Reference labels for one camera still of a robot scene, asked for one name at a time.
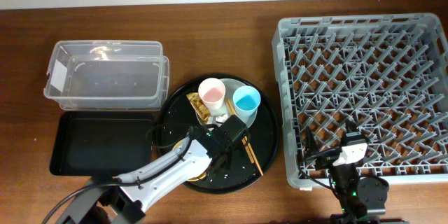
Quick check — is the gold snack wrapper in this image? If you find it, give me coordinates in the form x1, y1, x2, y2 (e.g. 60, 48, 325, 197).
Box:
186, 92, 211, 123

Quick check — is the clear plastic bin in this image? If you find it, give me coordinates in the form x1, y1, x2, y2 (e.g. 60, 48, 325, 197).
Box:
43, 40, 169, 111

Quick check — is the grey dishwasher rack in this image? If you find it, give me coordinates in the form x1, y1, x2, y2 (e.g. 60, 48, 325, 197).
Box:
272, 13, 447, 190

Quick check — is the black rectangular tray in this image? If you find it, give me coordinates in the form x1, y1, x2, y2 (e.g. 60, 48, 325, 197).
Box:
49, 111, 155, 176

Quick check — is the blue cup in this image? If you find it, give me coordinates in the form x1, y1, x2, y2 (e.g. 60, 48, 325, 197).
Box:
232, 85, 261, 118

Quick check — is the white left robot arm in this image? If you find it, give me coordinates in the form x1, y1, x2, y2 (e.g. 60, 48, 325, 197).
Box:
44, 115, 249, 223

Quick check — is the white tissue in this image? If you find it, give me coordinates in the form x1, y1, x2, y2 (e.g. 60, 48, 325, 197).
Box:
215, 114, 229, 123

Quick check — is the wooden chopstick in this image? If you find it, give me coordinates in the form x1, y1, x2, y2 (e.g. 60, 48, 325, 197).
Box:
225, 98, 265, 177
225, 98, 255, 164

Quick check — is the round black tray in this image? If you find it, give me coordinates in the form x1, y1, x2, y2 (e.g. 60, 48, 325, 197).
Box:
153, 73, 280, 194

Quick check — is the yellow bowl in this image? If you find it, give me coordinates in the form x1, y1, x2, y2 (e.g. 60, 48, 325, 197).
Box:
172, 140, 207, 182

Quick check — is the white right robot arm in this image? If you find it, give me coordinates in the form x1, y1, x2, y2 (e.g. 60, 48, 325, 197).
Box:
302, 120, 389, 223

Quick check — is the pink cup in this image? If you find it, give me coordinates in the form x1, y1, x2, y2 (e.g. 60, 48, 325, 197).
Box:
198, 78, 226, 110

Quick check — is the grey plate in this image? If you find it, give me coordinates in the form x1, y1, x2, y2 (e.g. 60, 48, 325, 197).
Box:
195, 78, 258, 128

